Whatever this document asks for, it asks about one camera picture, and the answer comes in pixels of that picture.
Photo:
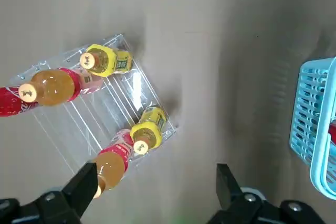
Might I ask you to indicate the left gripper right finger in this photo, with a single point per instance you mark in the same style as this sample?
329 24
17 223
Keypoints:
236 208

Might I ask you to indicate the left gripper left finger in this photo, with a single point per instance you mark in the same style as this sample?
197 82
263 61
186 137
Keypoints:
65 203

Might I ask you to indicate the red cola bottle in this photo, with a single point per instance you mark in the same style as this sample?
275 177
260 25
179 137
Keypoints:
333 134
10 103

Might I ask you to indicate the orange drink bottle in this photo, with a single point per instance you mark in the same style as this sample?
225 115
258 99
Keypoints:
110 166
52 87

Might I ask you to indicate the clear acrylic bottle tray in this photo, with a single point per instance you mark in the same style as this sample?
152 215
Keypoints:
118 108

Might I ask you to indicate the yellow label tea bottle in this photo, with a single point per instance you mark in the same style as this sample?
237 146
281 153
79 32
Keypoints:
147 129
105 61

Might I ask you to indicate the light blue plastic basket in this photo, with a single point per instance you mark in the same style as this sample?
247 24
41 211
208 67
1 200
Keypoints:
304 103

